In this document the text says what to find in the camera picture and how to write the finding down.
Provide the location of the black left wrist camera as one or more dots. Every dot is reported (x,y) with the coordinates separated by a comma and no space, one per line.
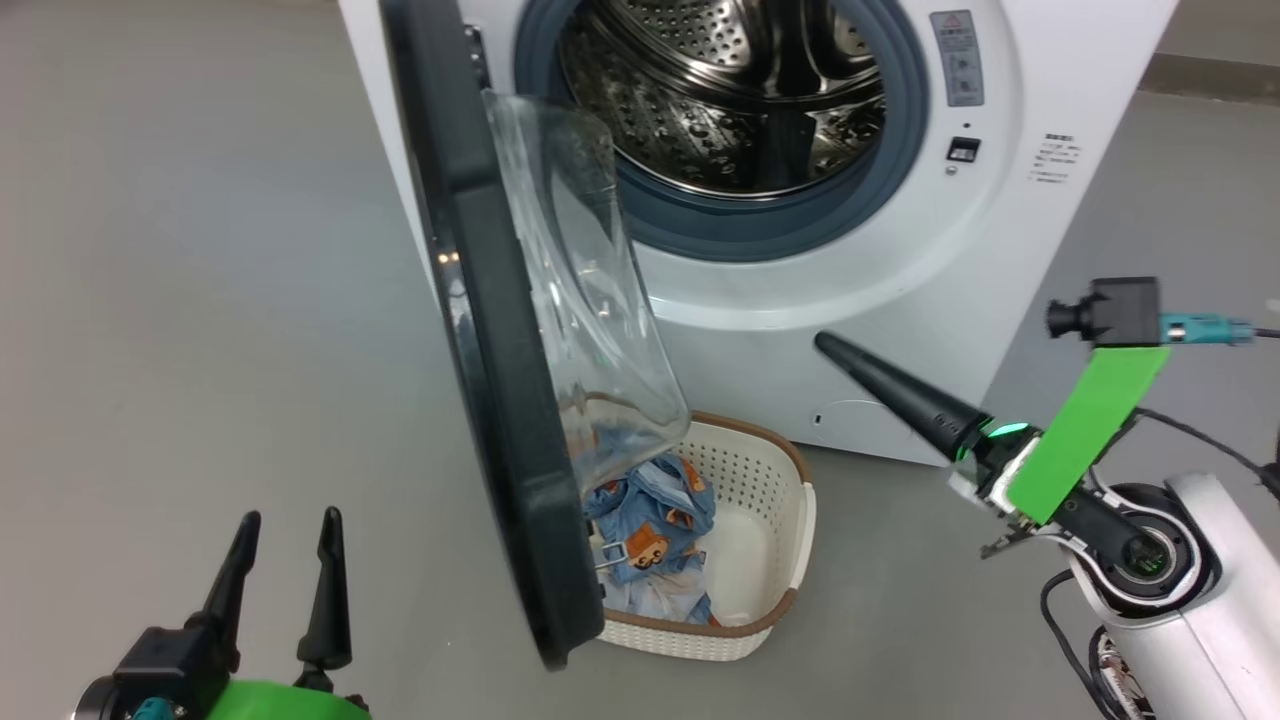
(160,660)

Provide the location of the blue cartoon print garment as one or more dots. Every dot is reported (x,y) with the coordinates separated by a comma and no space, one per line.
(655,510)

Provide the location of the white washing machine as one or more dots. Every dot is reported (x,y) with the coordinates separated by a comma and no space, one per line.
(850,300)

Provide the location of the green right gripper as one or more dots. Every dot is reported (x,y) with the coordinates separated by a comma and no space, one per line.
(1090,430)

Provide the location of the small printed text label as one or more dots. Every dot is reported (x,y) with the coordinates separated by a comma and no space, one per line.
(1055,158)

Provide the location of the silver door hinge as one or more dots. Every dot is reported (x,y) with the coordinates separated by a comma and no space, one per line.
(478,55)

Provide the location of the grey warning sticker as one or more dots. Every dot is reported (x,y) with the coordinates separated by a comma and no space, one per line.
(957,60)

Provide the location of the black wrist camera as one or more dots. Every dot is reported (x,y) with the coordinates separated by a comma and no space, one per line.
(1125,310)
(160,660)

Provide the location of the black rimmed glass washer door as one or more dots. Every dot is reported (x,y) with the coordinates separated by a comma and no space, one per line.
(500,350)

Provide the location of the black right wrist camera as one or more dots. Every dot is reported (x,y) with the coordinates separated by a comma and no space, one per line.
(1125,310)

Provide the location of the stainless steel washing machine drum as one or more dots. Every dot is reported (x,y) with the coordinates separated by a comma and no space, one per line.
(700,100)

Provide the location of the black door latch socket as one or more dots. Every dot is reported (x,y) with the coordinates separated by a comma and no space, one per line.
(963,150)

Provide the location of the cream perforated laundry basket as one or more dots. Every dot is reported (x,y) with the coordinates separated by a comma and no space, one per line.
(760,530)

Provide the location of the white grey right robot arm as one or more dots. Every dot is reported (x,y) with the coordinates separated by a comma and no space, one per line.
(1210,600)

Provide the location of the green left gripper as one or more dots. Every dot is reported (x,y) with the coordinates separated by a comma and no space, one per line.
(290,705)

